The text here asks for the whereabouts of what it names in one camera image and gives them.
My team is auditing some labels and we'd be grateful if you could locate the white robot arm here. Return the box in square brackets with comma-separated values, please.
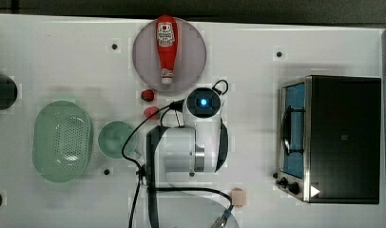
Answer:
[145, 87, 229, 228]

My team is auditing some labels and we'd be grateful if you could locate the dark red toy strawberry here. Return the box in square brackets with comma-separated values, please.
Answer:
[141, 89, 155, 102]

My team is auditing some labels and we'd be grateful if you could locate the grey round plate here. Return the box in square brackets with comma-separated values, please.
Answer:
[132, 18, 206, 92]

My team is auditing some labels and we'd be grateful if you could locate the red ketchup bottle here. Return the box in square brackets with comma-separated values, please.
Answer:
[155, 15, 179, 85]

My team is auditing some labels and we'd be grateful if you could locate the toy orange half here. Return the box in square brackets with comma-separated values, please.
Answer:
[230, 188, 247, 208]

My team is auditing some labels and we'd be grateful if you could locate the blue cup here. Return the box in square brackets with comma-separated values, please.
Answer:
[158, 196, 226, 228]

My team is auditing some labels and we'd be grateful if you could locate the green colander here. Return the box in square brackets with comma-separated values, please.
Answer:
[32, 101, 93, 183]

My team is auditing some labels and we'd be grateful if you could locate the black toaster oven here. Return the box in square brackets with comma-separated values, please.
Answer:
[273, 75, 382, 204]

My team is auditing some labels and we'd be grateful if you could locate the black frying pan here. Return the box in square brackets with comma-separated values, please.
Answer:
[0, 75, 18, 110]

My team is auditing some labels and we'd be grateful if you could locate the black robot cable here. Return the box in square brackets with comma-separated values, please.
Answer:
[120, 79, 235, 228]

